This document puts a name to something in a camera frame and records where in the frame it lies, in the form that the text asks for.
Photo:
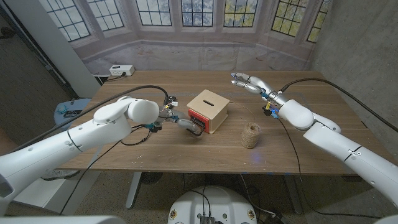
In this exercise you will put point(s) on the brown twine spool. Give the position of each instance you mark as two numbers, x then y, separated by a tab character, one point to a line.
250	135

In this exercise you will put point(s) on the white power strip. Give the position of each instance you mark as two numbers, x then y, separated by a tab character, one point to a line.
122	70

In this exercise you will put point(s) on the printed window backdrop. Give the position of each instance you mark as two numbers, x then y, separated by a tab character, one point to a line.
192	56

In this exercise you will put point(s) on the blue round stool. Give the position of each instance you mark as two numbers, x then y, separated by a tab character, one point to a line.
77	103

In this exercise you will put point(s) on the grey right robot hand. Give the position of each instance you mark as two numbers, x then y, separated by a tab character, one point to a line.
258	85

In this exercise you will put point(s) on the small black device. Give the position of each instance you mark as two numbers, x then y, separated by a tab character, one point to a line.
70	113

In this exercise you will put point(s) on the grey table leg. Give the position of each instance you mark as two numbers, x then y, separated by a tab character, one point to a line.
133	189
293	196

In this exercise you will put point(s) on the black TV remote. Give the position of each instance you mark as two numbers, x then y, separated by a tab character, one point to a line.
172	99

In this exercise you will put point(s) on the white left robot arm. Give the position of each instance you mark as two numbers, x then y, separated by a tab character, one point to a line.
77	138

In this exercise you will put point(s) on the white floor platform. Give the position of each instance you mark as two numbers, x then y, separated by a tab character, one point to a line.
37	193

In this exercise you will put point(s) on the wooden box with slot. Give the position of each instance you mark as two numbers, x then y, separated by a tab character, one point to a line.
214	107

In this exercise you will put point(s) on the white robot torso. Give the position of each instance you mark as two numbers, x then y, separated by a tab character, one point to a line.
214	205

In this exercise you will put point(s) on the grey sneaker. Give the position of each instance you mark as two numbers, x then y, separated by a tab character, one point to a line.
59	175

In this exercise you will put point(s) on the teal small object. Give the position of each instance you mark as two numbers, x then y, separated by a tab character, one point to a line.
62	109

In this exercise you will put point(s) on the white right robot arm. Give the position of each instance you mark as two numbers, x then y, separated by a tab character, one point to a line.
342	146

